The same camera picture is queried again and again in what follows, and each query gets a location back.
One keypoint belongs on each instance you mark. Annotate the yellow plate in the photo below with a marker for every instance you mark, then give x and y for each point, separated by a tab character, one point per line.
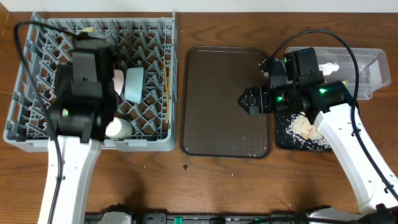
89	29

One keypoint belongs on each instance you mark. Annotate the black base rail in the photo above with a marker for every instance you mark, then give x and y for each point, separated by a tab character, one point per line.
123	214

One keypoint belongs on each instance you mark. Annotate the white cup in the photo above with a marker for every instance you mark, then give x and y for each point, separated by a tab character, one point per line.
118	129

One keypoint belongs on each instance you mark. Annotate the grey dish rack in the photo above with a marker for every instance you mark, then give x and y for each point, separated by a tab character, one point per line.
142	42

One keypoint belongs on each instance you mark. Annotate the rice and shell scraps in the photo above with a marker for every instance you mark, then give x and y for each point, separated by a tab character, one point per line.
305	135

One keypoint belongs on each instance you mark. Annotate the wooden chopstick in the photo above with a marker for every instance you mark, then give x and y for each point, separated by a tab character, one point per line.
165	85
167	80

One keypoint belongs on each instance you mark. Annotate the black waste tray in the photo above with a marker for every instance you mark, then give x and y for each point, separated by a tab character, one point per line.
283	140

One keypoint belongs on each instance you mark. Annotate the light blue bowl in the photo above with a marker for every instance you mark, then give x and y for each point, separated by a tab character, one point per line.
134	83

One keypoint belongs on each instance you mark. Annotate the white tissue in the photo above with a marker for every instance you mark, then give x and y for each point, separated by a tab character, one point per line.
328	68

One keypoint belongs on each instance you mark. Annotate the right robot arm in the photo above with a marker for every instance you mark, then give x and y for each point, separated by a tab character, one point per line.
297	85

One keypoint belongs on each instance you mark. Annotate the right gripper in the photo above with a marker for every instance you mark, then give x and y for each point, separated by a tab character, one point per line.
262	93

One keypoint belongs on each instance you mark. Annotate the clear plastic bin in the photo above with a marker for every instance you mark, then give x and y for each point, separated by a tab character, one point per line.
372	64

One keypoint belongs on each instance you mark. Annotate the brown serving tray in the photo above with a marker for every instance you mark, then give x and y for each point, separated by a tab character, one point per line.
213	123

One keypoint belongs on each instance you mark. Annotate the pink bowl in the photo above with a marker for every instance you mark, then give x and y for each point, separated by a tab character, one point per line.
118	81

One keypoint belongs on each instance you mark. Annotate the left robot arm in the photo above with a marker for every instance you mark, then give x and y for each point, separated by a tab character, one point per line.
85	104

